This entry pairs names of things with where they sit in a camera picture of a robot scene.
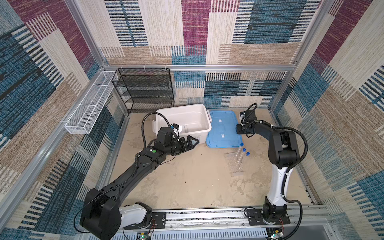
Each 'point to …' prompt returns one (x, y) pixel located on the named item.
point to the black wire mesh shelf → (144, 89)
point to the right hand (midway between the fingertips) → (240, 130)
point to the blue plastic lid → (223, 133)
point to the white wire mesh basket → (84, 119)
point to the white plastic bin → (194, 120)
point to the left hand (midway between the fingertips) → (194, 142)
